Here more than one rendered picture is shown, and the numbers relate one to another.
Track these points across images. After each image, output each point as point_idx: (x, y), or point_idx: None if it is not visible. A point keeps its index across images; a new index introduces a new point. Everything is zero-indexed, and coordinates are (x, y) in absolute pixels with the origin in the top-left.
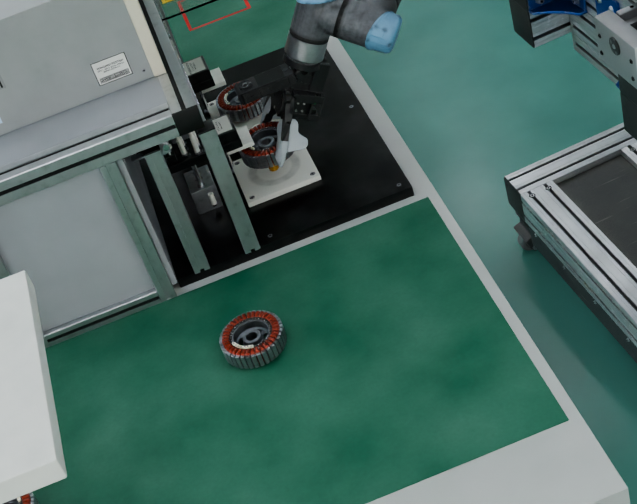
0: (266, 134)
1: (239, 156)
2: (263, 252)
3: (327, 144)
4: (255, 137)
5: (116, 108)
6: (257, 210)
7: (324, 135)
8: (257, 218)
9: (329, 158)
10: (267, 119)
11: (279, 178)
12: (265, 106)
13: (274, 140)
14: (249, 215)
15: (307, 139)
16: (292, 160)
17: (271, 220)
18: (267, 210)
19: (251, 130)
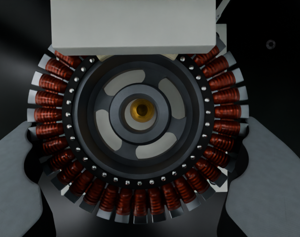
0: (193, 125)
1: (247, 52)
2: None
3: (173, 232)
4: (189, 84)
5: None
6: (43, 44)
7: (206, 234)
8: (17, 38)
9: (124, 223)
10: (239, 155)
11: (100, 112)
12: None
13: (130, 142)
14: (36, 25)
15: (215, 199)
16: (146, 154)
17: None
18: (31, 64)
19: (221, 76)
